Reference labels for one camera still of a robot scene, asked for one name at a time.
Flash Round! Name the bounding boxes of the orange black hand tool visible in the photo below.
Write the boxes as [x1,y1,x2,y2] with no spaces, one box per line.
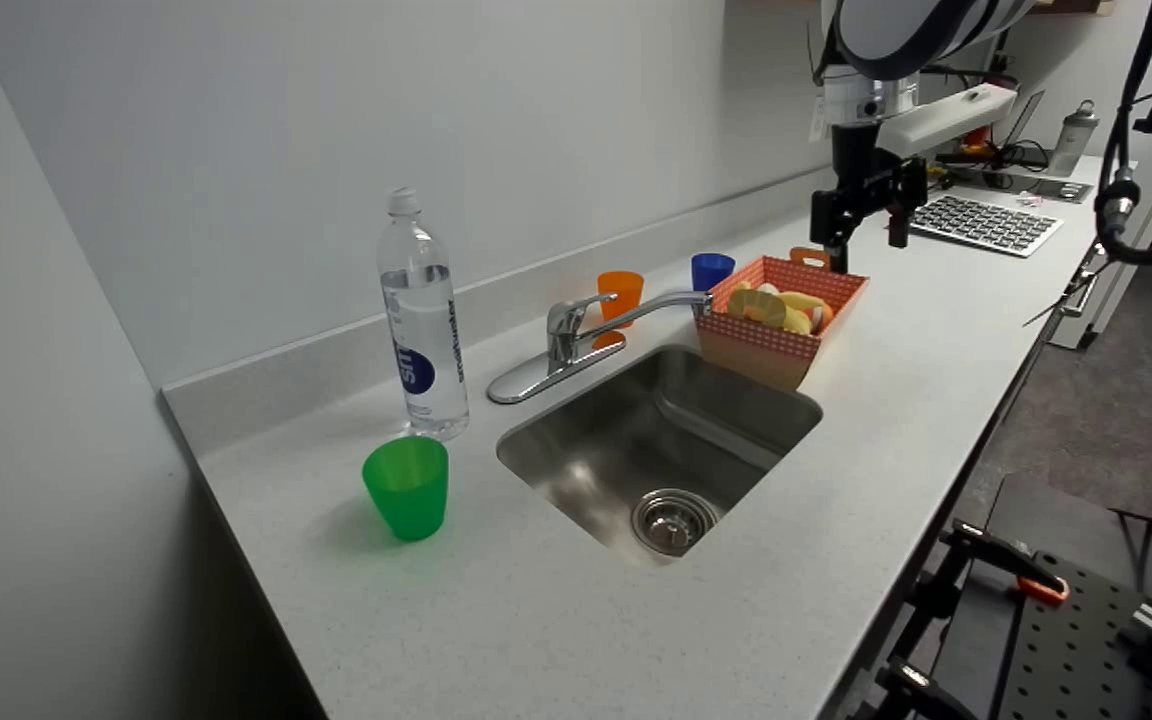
[930,123,1051,193]

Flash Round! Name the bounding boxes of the chrome sink faucet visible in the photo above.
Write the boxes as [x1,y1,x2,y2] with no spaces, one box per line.
[480,288,715,410]

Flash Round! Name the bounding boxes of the laptop keyboard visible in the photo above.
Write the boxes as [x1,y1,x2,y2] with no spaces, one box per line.
[907,186,1069,263]

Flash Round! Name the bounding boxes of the green plastic cup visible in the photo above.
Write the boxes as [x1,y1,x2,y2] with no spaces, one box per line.
[361,430,451,547]

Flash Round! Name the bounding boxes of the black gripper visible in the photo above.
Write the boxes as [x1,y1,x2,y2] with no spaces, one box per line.
[809,119,936,281]

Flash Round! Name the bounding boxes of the red checkered basket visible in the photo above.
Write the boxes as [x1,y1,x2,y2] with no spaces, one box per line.
[691,242,873,396]

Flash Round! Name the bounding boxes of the black perforated cart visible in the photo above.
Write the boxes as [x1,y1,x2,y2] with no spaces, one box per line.
[928,471,1152,720]

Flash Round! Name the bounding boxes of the peeled toy banana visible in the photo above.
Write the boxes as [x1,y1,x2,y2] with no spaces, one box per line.
[780,288,836,337]

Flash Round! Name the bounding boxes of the yellow toy banana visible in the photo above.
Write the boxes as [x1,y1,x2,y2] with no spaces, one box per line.
[728,281,820,337]

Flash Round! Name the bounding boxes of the blue plastic cup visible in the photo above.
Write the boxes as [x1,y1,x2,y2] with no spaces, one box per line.
[689,246,738,296]

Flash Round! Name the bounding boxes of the thick black hose cable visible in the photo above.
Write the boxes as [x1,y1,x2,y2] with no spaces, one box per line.
[1086,0,1152,270]

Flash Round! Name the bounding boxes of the stainless steel sink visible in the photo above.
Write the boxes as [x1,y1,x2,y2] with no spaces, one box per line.
[490,341,827,571]

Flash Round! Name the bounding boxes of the clear plastic water bottle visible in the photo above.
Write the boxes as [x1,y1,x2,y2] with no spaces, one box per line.
[377,184,473,439]

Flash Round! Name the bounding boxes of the grey desk device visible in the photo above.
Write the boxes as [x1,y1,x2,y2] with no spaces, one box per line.
[1051,97,1104,176]

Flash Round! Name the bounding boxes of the black clamp orange tip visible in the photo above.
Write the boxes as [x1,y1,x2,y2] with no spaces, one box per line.
[936,516,1075,612]

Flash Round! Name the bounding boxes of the orange plastic cup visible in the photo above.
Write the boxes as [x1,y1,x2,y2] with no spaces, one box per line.
[590,269,653,351]

